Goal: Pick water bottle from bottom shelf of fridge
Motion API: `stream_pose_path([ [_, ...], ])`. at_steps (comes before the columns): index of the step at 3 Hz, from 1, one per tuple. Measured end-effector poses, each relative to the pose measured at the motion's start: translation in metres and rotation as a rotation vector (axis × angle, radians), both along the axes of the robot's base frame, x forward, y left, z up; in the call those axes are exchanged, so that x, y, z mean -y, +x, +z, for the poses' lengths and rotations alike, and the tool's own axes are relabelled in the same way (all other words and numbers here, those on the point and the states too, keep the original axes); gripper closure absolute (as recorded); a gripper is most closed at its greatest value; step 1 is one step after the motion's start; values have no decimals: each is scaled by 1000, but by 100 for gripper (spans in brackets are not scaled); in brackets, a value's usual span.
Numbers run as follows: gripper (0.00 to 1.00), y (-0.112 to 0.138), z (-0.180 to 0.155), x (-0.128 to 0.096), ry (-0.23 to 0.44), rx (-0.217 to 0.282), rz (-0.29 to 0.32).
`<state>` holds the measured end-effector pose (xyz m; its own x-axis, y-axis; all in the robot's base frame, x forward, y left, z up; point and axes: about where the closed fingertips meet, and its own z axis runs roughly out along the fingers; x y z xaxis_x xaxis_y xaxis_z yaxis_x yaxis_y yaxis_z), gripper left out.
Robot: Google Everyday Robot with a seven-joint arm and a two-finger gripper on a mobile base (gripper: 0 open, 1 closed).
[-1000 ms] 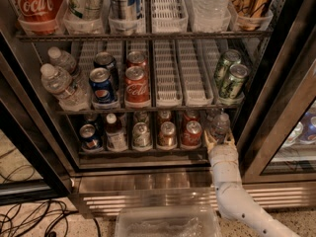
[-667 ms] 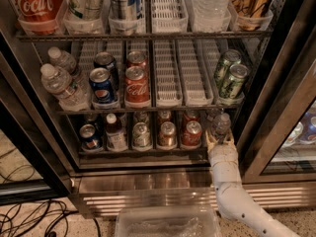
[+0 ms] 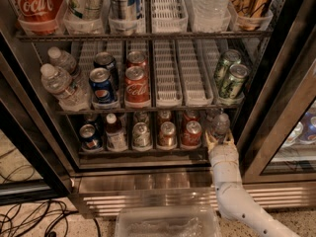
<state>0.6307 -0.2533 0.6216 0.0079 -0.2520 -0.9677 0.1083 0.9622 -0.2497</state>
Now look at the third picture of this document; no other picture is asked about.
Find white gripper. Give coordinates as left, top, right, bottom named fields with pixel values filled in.
left=205, top=130, right=242, bottom=189

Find clear water bottle bottom shelf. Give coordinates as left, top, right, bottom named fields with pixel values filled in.
left=210, top=114, right=230, bottom=143

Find clear water bottle shelf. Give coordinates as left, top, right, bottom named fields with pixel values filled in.
left=210, top=114, right=230, bottom=143
left=193, top=0, right=231, bottom=33

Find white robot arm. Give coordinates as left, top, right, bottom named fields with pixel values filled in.
left=205, top=131, right=299, bottom=237

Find rear water bottle bottom shelf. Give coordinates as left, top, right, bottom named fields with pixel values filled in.
left=202, top=109, right=221, bottom=128

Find glass fridge door right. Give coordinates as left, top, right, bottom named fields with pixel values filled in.
left=234, top=0, right=316, bottom=184

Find glass fridge door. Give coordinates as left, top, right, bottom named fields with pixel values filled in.
left=234, top=0, right=316, bottom=184
left=0, top=74, right=71, bottom=205

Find white empty shelf tray right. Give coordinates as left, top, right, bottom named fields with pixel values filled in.
left=176, top=39, right=213, bottom=107

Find white empty shelf tray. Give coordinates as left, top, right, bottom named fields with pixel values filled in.
left=151, top=0, right=189, bottom=34
left=153, top=39, right=183, bottom=108
left=176, top=39, right=213, bottom=107

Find white empty shelf tray left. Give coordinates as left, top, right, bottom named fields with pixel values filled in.
left=153, top=39, right=183, bottom=108

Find brown tea bottle white cap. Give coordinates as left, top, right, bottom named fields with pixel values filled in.
left=105, top=114, right=127, bottom=152

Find white empty top shelf tray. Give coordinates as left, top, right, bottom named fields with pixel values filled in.
left=151, top=0, right=189, bottom=34

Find clear water bottle top shelf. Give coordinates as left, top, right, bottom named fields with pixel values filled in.
left=193, top=0, right=231, bottom=33

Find golden tea bottle top shelf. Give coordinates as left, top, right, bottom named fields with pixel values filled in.
left=228, top=0, right=273, bottom=32

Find silver blue can top shelf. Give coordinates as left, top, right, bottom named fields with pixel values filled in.
left=111, top=0, right=141, bottom=21

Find front water bottle middle shelf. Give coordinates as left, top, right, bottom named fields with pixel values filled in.
left=40, top=63, right=90, bottom=112

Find rear water bottle middle shelf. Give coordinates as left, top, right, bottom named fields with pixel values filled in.
left=47, top=46, right=81, bottom=79

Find glass fridge door left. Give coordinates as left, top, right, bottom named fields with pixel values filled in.
left=0, top=74, right=71, bottom=205

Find large Coca-Cola bottle top shelf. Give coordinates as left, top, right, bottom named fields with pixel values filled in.
left=15, top=0, right=63, bottom=35

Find red Coca-Cola can bottom front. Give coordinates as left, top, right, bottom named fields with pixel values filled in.
left=181, top=120, right=202, bottom=148

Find red coca-cola can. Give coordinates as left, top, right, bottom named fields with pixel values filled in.
left=182, top=110, right=200, bottom=124
left=126, top=50, right=148, bottom=70
left=181, top=120, right=202, bottom=148
left=124, top=66, right=150, bottom=105

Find red Coca-Cola can bottom rear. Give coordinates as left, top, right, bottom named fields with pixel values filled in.
left=182, top=110, right=200, bottom=124

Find orange soda can bottom front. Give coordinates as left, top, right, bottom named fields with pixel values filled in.
left=158, top=121, right=177, bottom=149

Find orange soda can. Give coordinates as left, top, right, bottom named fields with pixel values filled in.
left=157, top=111, right=172, bottom=125
left=158, top=121, right=177, bottom=149

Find green can middle front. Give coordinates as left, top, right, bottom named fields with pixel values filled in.
left=219, top=64, right=250, bottom=99

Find orange soda can bottom rear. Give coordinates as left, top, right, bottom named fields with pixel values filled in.
left=157, top=111, right=172, bottom=125

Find green white can bottom front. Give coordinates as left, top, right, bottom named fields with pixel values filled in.
left=132, top=122, right=152, bottom=151

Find green white can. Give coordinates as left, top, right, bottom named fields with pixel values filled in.
left=133, top=112, right=150, bottom=124
left=132, top=122, right=152, bottom=151

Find white can behind right door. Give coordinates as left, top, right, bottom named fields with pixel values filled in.
left=282, top=122, right=303, bottom=147

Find green white can bottom rear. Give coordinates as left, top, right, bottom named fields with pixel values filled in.
left=133, top=112, right=150, bottom=124

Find green can middle rear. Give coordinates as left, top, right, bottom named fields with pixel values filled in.
left=213, top=49, right=242, bottom=87

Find blue can behind right door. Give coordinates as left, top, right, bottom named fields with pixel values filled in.
left=299, top=112, right=316, bottom=144

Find red Coca-Cola can middle front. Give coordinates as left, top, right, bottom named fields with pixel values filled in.
left=124, top=66, right=150, bottom=105

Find clear plastic bin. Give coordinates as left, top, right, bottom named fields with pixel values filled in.
left=115, top=205, right=222, bottom=237

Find red Coca-Cola can middle rear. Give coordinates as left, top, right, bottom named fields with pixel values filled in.
left=126, top=50, right=148, bottom=70

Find blue Pepsi can bottom front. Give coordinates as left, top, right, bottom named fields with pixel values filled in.
left=79, top=124, right=103, bottom=150

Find blue pepsi can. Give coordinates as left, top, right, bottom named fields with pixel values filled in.
left=79, top=124, right=103, bottom=150
left=89, top=67, right=118, bottom=105
left=84, top=114, right=103, bottom=131

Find blue Pepsi can bottom rear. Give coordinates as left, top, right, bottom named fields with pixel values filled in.
left=84, top=114, right=103, bottom=131

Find blue Pepsi can middle front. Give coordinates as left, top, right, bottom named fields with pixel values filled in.
left=89, top=67, right=118, bottom=105

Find dark Pepsi can middle rear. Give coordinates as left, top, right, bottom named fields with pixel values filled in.
left=93, top=51, right=119, bottom=90

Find black cables on floor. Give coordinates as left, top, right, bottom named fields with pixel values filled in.
left=0, top=145, right=102, bottom=237

